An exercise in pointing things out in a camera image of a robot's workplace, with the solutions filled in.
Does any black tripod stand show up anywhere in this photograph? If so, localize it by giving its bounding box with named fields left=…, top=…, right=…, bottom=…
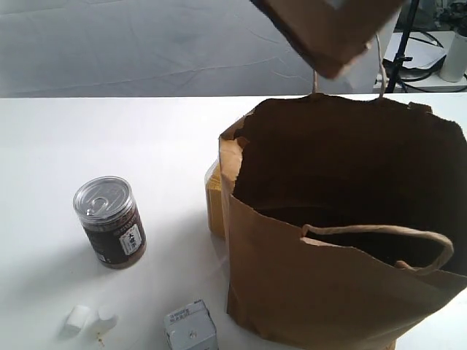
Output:
left=385, top=0, right=420, bottom=93

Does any white marshmallow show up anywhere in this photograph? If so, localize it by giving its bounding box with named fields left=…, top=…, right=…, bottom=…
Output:
left=96, top=308, right=118, bottom=333
left=64, top=305, right=90, bottom=333

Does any left white marshmallow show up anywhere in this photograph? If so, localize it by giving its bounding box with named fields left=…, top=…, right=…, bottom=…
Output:
left=64, top=305, right=90, bottom=333

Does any black cable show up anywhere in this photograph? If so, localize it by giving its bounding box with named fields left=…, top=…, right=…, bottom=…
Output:
left=397, top=30, right=447, bottom=83

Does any grey carton box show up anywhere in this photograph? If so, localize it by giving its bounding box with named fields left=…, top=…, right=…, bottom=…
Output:
left=163, top=299, right=219, bottom=350

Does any brown coffee pouch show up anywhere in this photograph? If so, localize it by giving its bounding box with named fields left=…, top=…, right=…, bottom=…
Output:
left=252, top=0, right=403, bottom=79

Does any clear jar with metal lid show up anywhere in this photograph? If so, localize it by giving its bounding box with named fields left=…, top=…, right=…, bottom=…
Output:
left=73, top=176, right=147, bottom=269

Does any white paper sheet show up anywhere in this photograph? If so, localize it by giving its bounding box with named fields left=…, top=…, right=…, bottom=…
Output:
left=384, top=33, right=447, bottom=69

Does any right white marshmallow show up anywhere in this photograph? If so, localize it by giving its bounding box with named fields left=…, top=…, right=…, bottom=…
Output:
left=96, top=308, right=118, bottom=333

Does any white cylindrical bottle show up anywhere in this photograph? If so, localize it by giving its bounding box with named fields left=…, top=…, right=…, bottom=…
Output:
left=439, top=33, right=466, bottom=82

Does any yellow grain plastic container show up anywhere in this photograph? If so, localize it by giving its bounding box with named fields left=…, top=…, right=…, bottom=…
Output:
left=204, top=160, right=228, bottom=240

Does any brown paper bag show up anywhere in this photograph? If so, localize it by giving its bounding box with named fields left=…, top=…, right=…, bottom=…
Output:
left=218, top=92, right=466, bottom=349

